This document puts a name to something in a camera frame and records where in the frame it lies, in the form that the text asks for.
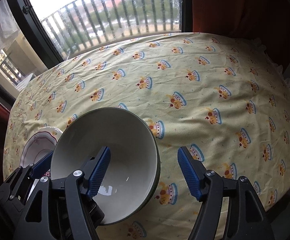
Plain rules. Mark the dark window frame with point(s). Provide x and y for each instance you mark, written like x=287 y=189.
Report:
x=34 y=30

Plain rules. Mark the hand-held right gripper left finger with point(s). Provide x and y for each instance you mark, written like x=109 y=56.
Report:
x=98 y=172

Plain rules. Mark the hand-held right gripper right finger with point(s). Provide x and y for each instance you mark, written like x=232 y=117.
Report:
x=188 y=175

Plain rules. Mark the yellow printed tablecloth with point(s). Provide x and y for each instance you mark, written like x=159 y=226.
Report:
x=185 y=80

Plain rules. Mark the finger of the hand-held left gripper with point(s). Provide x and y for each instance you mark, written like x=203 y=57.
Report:
x=96 y=212
x=42 y=162

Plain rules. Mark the wavy-rim plate with centre emblem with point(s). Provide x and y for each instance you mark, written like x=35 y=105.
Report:
x=38 y=145

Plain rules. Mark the white hanging garment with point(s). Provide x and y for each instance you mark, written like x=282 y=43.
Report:
x=4 y=22

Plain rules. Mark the grey slatted outdoor board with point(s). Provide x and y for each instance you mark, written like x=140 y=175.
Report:
x=24 y=82

